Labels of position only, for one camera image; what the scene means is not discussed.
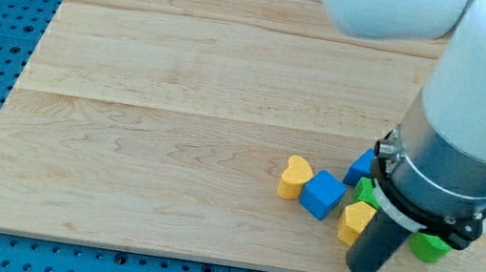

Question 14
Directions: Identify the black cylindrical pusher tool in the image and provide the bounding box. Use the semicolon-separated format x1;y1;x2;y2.
346;208;412;272

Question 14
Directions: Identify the yellow hexagon block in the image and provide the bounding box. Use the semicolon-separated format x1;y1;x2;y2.
336;201;376;245

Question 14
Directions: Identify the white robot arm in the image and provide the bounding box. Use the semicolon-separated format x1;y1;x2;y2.
323;0;486;272

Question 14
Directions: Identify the blue block behind arm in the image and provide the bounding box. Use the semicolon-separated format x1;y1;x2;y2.
343;148;374;186

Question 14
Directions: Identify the green round block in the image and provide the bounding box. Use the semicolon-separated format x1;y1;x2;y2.
409;232;452;263

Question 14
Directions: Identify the green ridged block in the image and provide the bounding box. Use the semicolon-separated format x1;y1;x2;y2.
352;177;379;209

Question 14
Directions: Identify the blue cube block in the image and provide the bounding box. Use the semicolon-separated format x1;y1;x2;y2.
299;170;347;220

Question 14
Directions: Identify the yellow heart block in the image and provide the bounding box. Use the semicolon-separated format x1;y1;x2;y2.
277;155;314;200

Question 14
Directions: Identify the wooden board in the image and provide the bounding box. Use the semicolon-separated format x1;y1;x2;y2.
0;0;486;272

